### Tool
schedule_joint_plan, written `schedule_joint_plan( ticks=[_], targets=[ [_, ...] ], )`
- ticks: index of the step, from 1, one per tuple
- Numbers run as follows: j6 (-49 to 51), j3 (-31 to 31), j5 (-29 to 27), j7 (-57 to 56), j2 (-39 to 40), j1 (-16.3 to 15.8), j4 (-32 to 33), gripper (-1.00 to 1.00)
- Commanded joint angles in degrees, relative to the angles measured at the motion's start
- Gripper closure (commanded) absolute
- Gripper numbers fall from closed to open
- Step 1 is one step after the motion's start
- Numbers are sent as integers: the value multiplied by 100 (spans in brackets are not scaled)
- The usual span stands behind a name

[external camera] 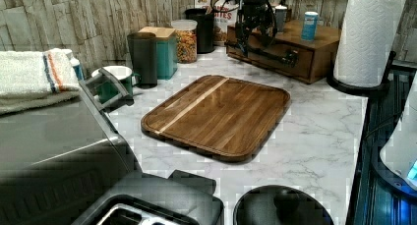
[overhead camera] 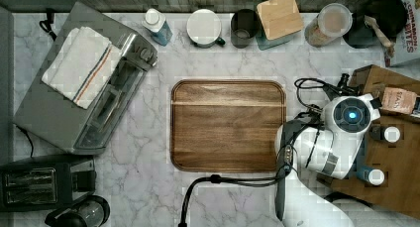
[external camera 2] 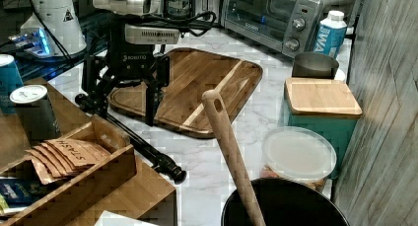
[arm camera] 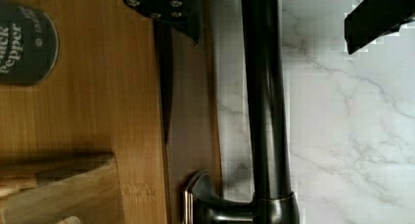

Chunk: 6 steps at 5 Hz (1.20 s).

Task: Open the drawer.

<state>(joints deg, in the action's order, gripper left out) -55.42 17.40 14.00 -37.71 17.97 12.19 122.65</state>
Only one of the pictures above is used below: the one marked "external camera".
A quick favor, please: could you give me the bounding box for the stainless toaster oven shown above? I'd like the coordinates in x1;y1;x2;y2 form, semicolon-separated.
0;92;140;225

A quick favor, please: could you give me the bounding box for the blue white bottle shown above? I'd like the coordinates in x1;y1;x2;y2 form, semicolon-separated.
63;49;84;81

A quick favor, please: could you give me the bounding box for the clear jar with cereal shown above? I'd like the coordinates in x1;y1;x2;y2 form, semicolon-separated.
171;20;198;64

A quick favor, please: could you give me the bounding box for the black paper towel holder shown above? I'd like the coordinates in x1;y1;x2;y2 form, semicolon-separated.
326;50;396;97

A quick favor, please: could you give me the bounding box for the wooden cutting board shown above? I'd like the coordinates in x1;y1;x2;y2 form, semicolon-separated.
141;75;291;162

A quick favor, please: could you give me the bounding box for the cereal box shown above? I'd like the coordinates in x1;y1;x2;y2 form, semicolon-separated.
194;0;237;46

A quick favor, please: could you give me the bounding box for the teal canister with wooden lid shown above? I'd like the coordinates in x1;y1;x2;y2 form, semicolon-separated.
141;27;177;80

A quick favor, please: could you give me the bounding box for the dark grey tall cup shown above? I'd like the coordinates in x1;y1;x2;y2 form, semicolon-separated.
127;32;157;88

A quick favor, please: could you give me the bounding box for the dark round lid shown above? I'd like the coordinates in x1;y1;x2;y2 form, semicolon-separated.
233;185;334;225

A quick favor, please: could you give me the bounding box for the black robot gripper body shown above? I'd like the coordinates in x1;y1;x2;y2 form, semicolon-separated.
235;0;275;35

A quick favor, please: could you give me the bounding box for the paper towel roll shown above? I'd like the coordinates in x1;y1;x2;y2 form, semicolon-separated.
333;0;406;84

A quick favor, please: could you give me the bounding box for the black drawer handle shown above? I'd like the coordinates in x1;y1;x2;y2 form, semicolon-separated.
225;41;298;67

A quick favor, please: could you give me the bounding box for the blue white can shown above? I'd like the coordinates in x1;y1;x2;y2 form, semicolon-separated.
301;12;319;41

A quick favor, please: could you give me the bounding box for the grey salt shaker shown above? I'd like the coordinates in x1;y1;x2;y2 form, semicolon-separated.
275;5;287;32

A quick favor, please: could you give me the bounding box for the black canister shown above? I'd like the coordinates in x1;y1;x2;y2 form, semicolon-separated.
185;8;214;54

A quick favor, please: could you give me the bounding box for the folded white towel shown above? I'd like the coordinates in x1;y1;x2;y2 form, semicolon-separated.
0;48;81;115

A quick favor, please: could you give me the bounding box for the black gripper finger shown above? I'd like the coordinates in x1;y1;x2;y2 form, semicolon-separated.
236;31;249;57
260;22;277;47

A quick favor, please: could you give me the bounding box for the wooden drawer box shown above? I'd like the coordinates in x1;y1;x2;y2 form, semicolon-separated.
226;21;341;84

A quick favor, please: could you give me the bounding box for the green enamel mug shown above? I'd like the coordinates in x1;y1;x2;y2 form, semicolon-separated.
97;66;142;103

